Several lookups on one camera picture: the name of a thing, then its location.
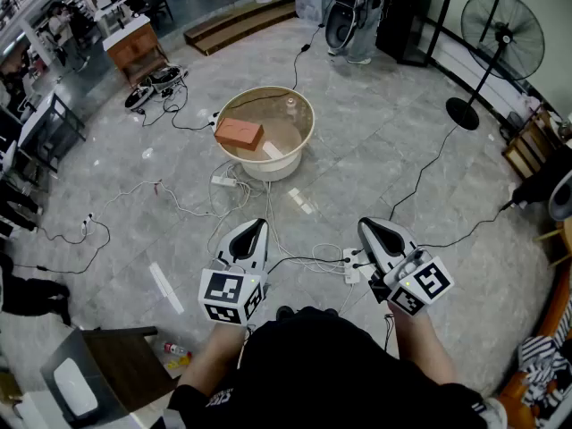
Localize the striped cloth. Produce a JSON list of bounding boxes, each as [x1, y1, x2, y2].
[[517, 334, 572, 420]]

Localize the white cable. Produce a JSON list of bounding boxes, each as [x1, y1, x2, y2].
[[80, 162, 252, 237]]

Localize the black cable with plug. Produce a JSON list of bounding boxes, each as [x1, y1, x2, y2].
[[12, 212, 112, 276]]

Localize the white and black device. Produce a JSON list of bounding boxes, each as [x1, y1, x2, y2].
[[324, 0, 359, 51]]

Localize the black and white appliance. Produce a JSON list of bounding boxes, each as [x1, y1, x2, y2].
[[510, 142, 572, 223]]

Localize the black frame table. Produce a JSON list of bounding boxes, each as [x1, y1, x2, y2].
[[16, 90, 88, 174]]

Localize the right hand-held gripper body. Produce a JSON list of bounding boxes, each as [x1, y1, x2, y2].
[[357, 215, 456, 317]]

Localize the black metal frame cabinet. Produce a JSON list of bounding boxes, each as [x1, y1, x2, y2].
[[374, 0, 453, 68]]

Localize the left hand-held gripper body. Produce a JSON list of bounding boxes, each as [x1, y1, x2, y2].
[[198, 217, 270, 327]]

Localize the person's black shoes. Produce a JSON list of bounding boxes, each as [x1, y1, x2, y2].
[[275, 305, 340, 322]]

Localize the wooden step platform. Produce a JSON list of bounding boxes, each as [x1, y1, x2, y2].
[[183, 0, 299, 57]]

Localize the white devices on floor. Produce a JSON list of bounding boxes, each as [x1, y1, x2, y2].
[[124, 63, 189, 112]]

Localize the wooden cabinet with white top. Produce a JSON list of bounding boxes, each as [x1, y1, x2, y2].
[[102, 13, 169, 85]]

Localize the round beige table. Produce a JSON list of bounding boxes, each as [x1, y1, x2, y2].
[[214, 86, 316, 183]]

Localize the black standing fan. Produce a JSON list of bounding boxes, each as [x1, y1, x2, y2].
[[445, 0, 547, 131]]

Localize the white oval pad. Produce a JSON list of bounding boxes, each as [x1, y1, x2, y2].
[[53, 357, 100, 417]]

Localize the orange seat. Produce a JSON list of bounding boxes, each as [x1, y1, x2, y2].
[[497, 260, 572, 429]]

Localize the person's left forearm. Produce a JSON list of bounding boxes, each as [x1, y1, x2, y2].
[[177, 321, 252, 398]]

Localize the dark wooden table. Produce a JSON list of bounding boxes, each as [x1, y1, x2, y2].
[[38, 325, 181, 429]]

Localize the orange rectangular box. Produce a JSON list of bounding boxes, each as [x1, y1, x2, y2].
[[214, 116, 266, 153]]

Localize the clear plastic bottle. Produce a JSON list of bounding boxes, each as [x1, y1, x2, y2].
[[162, 341, 194, 358]]

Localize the long black cable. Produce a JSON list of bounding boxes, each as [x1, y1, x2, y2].
[[227, 23, 326, 109], [387, 122, 459, 223]]

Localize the person's right forearm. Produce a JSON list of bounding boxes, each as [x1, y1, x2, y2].
[[385, 300, 462, 398]]

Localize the person's black clothing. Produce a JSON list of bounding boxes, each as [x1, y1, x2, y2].
[[166, 306, 489, 429]]

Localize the wooden shelf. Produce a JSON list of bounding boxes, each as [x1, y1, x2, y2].
[[501, 108, 565, 181]]

